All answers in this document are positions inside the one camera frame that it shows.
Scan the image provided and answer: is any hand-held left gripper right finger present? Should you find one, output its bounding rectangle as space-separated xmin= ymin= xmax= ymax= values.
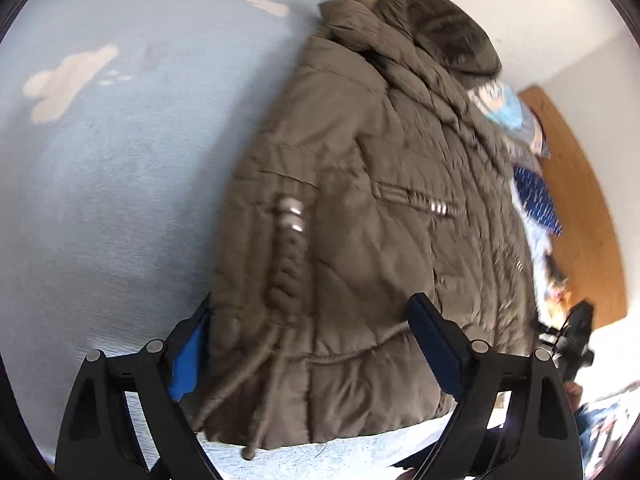
xmin=405 ymin=294 xmax=586 ymax=480

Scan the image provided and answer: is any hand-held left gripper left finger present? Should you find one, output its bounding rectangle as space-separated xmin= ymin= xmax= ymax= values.
xmin=54 ymin=294 xmax=221 ymax=480

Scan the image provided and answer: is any brown quilted hooded jacket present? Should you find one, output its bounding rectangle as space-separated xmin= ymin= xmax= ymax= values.
xmin=192 ymin=0 xmax=538 ymax=461

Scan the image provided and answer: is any blue patterned cloth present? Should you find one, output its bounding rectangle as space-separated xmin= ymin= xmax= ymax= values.
xmin=575 ymin=385 xmax=640 ymax=476

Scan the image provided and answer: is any wooden headboard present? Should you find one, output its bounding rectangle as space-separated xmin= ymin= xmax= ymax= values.
xmin=517 ymin=85 xmax=628 ymax=331

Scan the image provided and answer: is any navy star-print pillow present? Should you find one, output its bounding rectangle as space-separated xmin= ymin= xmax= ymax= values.
xmin=512 ymin=164 xmax=563 ymax=238

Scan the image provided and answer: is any light blue cloud-print bedsheet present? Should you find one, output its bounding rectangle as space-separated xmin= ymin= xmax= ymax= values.
xmin=0 ymin=0 xmax=556 ymax=480

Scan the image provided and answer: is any grey printed pillow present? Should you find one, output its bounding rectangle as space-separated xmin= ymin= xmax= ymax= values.
xmin=520 ymin=110 xmax=551 ymax=158

